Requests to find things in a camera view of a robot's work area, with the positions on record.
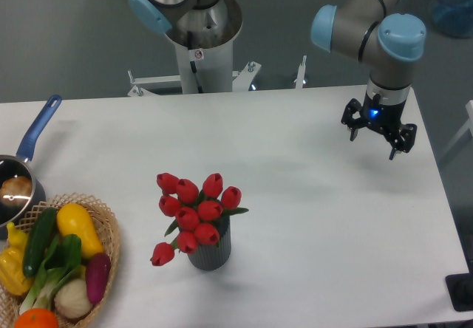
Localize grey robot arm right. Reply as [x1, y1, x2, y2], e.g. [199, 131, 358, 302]
[310, 0, 426, 153]

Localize green cucumber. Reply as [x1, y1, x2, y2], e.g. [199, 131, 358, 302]
[22, 208, 57, 278]

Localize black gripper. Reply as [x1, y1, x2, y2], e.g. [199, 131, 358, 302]
[341, 93, 417, 160]

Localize orange fruit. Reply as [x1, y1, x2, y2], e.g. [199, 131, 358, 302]
[13, 308, 59, 328]

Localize yellow squash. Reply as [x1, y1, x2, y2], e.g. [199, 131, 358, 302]
[56, 203, 104, 259]

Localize blue translucent container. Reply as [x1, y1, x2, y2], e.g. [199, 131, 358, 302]
[429, 0, 472, 38]

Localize green bok choy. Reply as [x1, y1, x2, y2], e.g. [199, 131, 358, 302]
[19, 234, 82, 314]

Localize blue handled saucepan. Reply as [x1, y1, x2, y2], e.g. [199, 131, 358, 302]
[1, 95, 62, 240]

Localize black device at edge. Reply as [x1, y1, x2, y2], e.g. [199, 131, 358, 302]
[445, 273, 472, 312]

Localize yellow bell pepper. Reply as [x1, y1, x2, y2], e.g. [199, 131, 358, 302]
[1, 222, 33, 296]

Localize bread roll in pan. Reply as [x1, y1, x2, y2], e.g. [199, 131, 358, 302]
[1, 176, 33, 202]

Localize woven wicker basket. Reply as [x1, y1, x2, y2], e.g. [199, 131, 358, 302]
[16, 193, 120, 328]

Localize grey ribbed vase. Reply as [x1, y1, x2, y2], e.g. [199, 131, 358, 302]
[188, 217, 232, 271]

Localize purple eggplant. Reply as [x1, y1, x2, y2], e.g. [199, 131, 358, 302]
[86, 253, 111, 305]

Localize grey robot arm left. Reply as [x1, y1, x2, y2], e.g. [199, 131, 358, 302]
[129, 0, 426, 154]

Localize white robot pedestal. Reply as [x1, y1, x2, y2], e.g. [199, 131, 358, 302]
[127, 43, 308, 98]

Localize white garlic bulb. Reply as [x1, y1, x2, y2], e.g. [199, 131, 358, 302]
[54, 279, 93, 320]

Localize red tulip bouquet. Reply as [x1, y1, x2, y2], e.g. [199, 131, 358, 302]
[151, 173, 248, 267]

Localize white frame at right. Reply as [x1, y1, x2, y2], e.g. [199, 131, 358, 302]
[438, 100, 472, 166]

